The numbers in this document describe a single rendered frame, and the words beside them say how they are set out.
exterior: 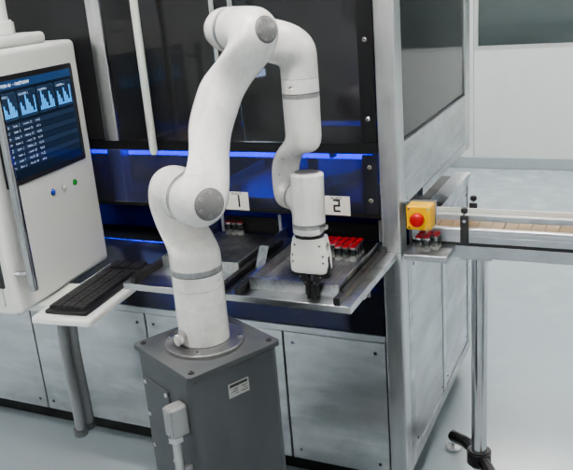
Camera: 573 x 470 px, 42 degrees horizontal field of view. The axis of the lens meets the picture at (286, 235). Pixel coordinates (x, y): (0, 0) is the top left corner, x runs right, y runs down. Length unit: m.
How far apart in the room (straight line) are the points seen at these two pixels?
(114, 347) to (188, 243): 1.27
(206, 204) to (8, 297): 0.90
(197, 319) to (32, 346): 1.55
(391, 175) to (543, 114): 4.65
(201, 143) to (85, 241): 1.02
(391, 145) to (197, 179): 0.73
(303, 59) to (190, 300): 0.61
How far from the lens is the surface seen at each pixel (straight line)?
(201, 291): 1.72
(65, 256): 2.50
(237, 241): 2.45
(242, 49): 1.64
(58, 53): 2.50
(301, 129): 1.81
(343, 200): 2.25
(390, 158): 2.17
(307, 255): 1.91
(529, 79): 6.73
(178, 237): 1.73
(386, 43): 2.13
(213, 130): 1.66
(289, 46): 1.77
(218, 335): 1.78
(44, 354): 3.19
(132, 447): 3.11
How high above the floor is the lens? 1.65
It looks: 18 degrees down
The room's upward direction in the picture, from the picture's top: 5 degrees counter-clockwise
